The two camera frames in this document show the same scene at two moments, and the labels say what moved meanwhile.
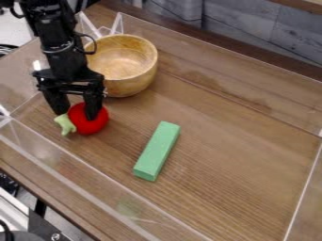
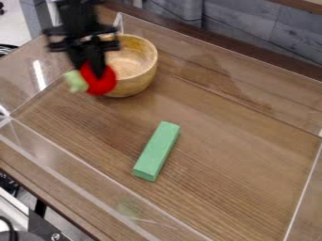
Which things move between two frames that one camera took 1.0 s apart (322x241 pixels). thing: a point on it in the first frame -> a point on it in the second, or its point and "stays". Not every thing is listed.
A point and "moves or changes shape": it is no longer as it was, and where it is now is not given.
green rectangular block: (156, 152) stays
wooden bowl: (125, 61) stays
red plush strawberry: (75, 120) moves or changes shape
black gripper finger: (93, 104) -> (96, 56)
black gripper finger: (57, 101) -> (77, 56)
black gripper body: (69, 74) -> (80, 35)
